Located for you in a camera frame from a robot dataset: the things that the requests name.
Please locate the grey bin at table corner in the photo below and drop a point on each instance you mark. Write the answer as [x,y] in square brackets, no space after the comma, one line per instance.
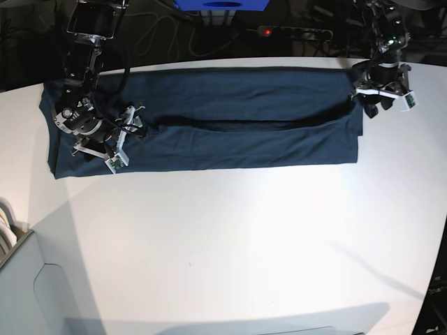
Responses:
[29,299]

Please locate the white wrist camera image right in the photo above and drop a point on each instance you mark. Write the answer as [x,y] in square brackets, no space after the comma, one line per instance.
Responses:
[408,101]

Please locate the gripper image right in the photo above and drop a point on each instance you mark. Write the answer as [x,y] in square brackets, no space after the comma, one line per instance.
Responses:
[380,83]

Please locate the dark blue T-shirt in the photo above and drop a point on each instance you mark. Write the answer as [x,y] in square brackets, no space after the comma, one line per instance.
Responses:
[169,154]

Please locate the white slats at left edge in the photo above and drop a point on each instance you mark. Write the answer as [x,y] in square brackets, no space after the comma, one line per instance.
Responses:
[11,230]

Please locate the black power strip red light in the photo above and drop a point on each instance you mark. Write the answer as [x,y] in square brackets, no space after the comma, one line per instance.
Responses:
[295,32]

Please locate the blue box with oval hole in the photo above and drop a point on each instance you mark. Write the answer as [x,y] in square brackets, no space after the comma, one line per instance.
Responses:
[250,5]

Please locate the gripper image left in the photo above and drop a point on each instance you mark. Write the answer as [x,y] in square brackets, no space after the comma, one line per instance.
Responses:
[109,137]

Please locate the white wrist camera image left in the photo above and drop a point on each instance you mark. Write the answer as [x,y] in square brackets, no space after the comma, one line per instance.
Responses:
[117,162]

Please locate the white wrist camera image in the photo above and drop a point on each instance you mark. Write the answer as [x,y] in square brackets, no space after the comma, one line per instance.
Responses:
[408,101]
[117,162]

